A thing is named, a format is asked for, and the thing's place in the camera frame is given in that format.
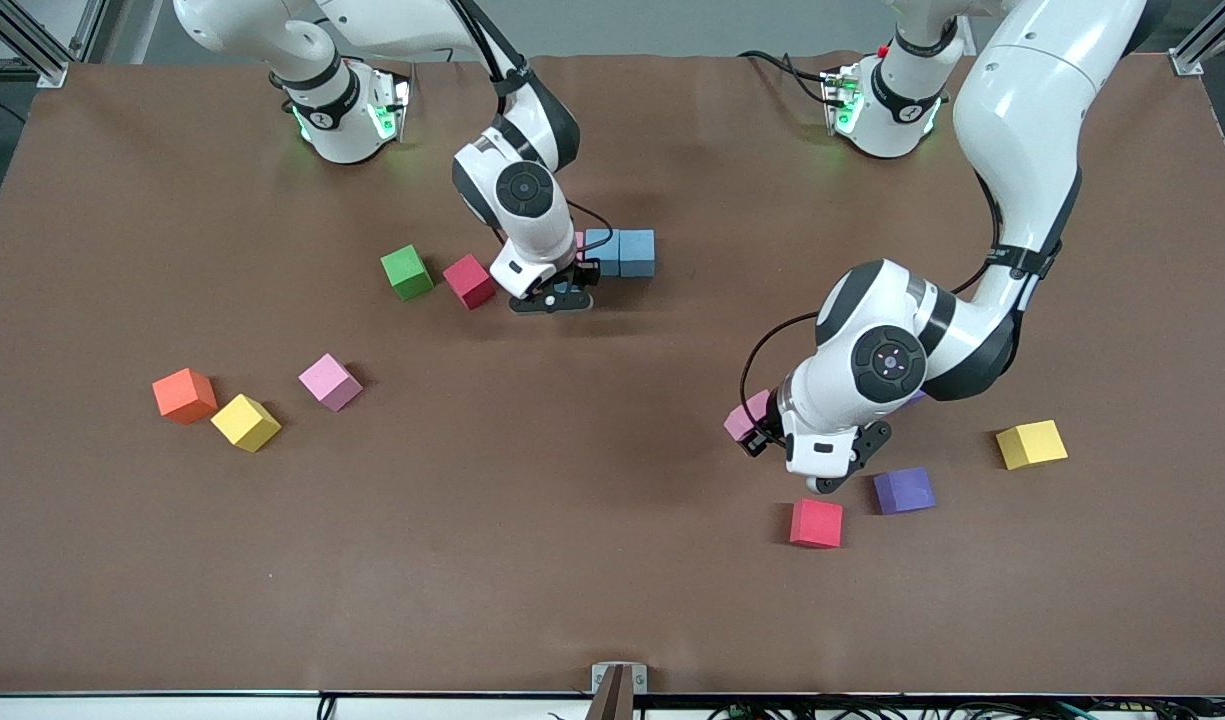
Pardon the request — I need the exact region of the red foam cube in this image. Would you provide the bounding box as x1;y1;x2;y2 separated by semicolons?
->
789;499;844;550
442;253;497;311

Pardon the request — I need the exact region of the green foam cube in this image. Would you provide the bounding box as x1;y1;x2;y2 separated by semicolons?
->
380;244;435;301

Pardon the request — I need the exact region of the brown table mat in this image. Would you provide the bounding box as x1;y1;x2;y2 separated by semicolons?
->
0;50;1225;698

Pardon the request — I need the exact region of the yellow foam cube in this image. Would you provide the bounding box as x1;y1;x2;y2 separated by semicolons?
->
210;394;282;454
995;419;1069;471

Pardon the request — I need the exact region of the metal base connector box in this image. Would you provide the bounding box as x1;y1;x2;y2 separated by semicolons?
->
368;72;414;141
822;68;863;136

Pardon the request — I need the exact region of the orange foam cube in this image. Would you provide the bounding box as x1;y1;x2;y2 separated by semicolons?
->
152;368;219;425

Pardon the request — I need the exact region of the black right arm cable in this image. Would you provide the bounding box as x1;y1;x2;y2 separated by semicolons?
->
450;0;615;263

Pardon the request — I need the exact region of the black base cable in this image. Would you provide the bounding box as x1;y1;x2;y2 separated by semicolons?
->
738;50;835;104

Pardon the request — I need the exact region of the metal table edge bracket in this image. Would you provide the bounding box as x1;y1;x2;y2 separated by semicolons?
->
591;662;648;720

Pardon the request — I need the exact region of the aluminium frame post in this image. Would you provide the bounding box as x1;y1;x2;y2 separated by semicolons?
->
1169;0;1225;77
0;0;113;89

